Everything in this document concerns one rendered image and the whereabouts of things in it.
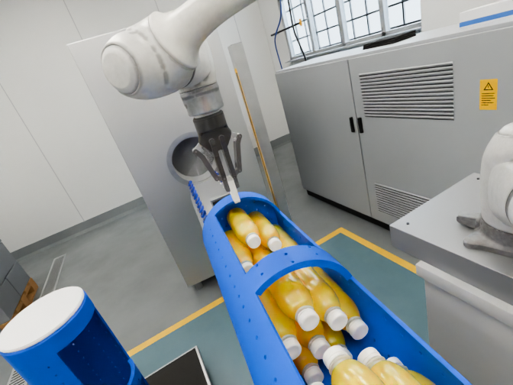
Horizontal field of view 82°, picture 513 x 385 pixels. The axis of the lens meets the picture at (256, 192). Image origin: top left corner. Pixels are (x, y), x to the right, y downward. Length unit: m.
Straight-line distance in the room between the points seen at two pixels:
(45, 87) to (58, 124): 0.49
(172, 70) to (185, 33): 0.06
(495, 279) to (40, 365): 1.29
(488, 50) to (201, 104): 1.43
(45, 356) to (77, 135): 4.13
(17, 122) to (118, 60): 4.72
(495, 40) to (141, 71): 1.57
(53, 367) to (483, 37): 2.14
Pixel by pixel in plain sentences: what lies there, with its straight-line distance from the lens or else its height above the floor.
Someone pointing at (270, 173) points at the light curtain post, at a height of 1.05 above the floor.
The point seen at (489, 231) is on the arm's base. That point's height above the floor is 1.12.
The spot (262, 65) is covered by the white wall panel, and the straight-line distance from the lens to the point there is 5.71.
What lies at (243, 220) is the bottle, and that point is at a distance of 0.91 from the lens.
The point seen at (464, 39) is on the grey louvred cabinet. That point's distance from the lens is 1.86.
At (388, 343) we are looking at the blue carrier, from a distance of 0.71.
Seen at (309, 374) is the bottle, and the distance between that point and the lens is 0.72.
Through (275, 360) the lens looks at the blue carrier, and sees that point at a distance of 0.52.
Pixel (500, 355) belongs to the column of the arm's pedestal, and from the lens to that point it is 0.98.
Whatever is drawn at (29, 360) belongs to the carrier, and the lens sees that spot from 1.29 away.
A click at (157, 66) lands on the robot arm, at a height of 1.64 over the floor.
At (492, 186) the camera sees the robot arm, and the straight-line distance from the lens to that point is 0.77.
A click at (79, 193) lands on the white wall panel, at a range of 5.27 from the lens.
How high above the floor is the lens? 1.61
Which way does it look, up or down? 23 degrees down
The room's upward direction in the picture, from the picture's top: 18 degrees counter-clockwise
